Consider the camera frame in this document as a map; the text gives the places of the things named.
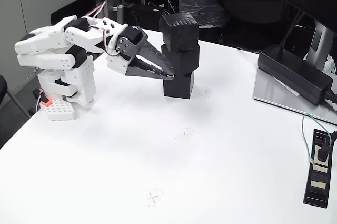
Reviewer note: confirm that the black smooth rounded cube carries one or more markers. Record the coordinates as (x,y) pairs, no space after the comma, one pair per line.
(184,60)

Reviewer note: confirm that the black cube with seam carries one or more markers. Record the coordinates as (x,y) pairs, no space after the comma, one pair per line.
(181,35)

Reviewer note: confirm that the black plain cube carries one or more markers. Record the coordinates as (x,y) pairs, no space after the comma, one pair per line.
(181,88)

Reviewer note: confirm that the white perforated clamp block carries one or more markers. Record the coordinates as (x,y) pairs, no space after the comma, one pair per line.
(60,109)

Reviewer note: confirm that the black chair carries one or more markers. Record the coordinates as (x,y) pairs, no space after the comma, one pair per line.
(2,87)

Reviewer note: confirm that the black power adapter brick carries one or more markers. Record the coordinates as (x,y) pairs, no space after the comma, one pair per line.
(292,73)

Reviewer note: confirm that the silver monitor stand neck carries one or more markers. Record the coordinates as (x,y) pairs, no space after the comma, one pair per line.
(319,42)

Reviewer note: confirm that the black power strip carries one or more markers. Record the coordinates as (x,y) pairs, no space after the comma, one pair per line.
(317,181)

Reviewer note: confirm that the silver metal post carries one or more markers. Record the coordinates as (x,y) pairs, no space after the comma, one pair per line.
(119,14)

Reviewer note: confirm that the silver monitor base plate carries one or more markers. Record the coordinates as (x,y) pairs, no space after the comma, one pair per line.
(268,89)

